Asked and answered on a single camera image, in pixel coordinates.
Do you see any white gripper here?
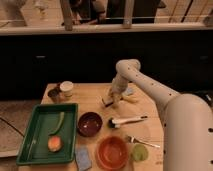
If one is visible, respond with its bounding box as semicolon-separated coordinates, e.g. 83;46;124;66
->
105;75;128;108

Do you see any black whiteboard eraser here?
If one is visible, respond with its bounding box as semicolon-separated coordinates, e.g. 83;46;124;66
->
102;98;114;107

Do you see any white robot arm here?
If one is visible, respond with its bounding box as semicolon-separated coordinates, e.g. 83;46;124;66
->
109;59;213;171

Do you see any purple bowl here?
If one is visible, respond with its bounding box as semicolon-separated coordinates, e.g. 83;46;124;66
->
77;112;103;137

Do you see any orange bowl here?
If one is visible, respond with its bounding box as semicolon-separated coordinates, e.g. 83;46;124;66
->
95;136;129;171

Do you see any silver fork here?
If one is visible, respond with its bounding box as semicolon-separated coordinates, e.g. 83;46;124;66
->
125;135;160;148

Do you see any white lidded jar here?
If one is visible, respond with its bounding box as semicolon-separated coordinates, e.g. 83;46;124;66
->
59;81;74;100

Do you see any green cup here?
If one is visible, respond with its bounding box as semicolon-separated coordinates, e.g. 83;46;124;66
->
131;144;149;162

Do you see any dark metal cup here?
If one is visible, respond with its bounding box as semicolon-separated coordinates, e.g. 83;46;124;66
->
47;89;60;103

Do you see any blue sponge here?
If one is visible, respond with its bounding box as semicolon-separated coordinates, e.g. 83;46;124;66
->
75;146;92;171

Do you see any green plastic tray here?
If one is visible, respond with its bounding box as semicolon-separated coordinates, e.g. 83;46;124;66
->
16;103;78;166

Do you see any orange peach fruit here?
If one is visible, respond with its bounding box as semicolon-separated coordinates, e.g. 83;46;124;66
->
48;136;63;152

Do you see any white handled brush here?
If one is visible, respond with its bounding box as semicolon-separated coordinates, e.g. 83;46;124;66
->
107;116;147;128

